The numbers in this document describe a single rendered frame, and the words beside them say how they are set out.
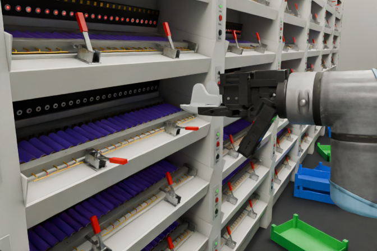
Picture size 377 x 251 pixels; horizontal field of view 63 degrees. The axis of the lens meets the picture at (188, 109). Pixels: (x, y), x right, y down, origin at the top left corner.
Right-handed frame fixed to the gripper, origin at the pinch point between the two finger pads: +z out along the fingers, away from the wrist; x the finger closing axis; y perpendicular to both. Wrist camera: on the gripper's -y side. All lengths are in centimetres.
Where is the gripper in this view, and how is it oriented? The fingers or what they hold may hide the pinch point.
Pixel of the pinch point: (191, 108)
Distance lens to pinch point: 64.9
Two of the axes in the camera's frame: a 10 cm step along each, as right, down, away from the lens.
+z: -8.5, -0.2, 5.2
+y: -0.7, -9.8, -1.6
